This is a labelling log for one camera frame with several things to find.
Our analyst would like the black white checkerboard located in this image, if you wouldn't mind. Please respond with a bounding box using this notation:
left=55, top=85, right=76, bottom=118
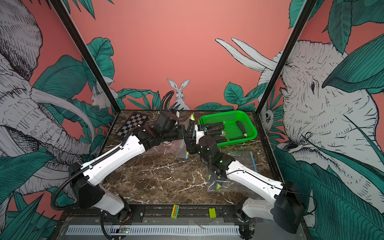
left=116, top=112, right=148, bottom=140

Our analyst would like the green small block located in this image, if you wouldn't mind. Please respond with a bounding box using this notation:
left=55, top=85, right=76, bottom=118
left=209, top=208, right=217, bottom=219

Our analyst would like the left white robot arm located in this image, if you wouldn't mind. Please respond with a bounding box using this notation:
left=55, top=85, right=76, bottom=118
left=70, top=110, right=184, bottom=215

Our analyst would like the black frame post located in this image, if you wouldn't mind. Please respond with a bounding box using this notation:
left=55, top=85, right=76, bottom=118
left=256, top=0, right=317, bottom=116
left=50, top=0, right=121, bottom=115

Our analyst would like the right black frame post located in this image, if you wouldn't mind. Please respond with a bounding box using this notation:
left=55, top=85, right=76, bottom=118
left=256, top=0, right=317, bottom=116

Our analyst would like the dark purple eggplant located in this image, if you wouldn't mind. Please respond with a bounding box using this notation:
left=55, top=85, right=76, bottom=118
left=206, top=171, right=228, bottom=192

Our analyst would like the white perforated rail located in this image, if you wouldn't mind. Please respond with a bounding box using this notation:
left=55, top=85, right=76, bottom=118
left=65, top=225, right=240, bottom=236

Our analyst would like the left black frame post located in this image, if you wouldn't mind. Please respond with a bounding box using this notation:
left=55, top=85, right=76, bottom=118
left=50, top=0, right=121, bottom=115

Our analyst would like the green plastic basket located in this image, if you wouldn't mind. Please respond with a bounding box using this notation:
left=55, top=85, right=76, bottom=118
left=198, top=111, right=258, bottom=148

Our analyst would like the striped colour block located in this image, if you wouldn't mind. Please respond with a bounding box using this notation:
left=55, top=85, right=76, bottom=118
left=171, top=205, right=180, bottom=219

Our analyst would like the left black corrugated cable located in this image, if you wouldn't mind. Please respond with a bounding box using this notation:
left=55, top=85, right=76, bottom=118
left=50, top=90, right=175, bottom=211

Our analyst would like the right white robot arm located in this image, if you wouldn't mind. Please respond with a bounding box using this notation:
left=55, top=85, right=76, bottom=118
left=185, top=136, right=305, bottom=234

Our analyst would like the clear zip bag blue zipper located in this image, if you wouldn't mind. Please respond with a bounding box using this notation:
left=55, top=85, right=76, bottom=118
left=205, top=149, right=259, bottom=193

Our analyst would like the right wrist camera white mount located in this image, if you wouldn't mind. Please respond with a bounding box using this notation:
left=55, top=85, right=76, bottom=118
left=195, top=125, right=207, bottom=144

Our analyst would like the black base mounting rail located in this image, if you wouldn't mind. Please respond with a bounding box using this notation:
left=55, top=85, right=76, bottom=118
left=59, top=203, right=304, bottom=224

